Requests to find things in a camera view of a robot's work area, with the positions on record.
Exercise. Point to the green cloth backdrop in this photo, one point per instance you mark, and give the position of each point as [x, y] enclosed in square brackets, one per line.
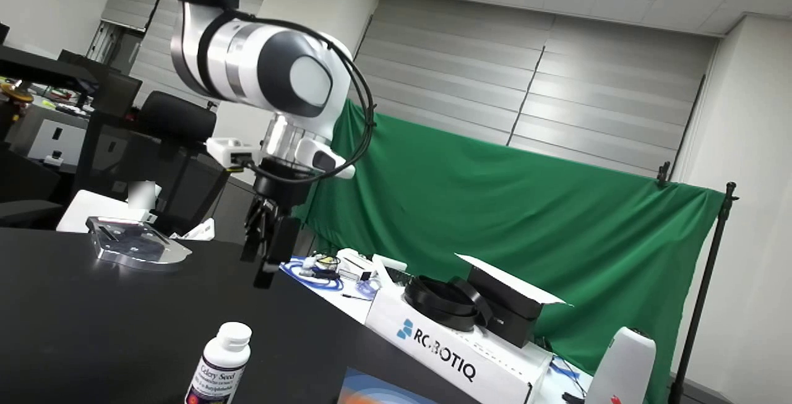
[526, 231]

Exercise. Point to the yellow tape roll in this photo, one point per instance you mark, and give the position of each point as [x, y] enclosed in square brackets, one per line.
[15, 93]

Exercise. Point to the white spice bottle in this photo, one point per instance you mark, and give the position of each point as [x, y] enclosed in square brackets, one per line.
[219, 367]

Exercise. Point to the black box with white lid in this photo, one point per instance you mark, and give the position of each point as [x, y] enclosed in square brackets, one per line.
[513, 308]

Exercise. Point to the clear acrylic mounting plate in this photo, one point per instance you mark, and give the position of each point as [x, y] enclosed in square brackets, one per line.
[133, 244]

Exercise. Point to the colourful printed book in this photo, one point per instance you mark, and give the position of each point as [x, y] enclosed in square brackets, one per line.
[371, 391]

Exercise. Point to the white plastic device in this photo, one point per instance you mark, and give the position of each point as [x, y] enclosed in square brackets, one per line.
[622, 370]

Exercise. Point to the white paper packet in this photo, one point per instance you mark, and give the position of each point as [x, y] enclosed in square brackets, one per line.
[199, 231]

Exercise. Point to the black desk shelf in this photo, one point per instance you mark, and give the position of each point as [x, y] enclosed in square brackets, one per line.
[43, 68]

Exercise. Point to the monitor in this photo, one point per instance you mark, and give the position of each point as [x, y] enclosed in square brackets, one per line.
[117, 88]

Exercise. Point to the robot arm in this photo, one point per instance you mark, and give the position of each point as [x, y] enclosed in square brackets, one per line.
[247, 64]

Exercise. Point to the black backdrop stand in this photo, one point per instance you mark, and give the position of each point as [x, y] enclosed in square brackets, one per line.
[702, 292]

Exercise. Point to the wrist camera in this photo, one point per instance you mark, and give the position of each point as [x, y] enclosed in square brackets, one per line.
[230, 151]

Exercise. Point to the white printed cardboard box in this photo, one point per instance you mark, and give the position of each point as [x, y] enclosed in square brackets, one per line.
[445, 348]

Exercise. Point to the black office chair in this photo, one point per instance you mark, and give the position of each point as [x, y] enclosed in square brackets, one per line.
[176, 118]

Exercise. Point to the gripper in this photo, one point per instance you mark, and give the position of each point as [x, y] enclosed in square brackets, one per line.
[281, 186]

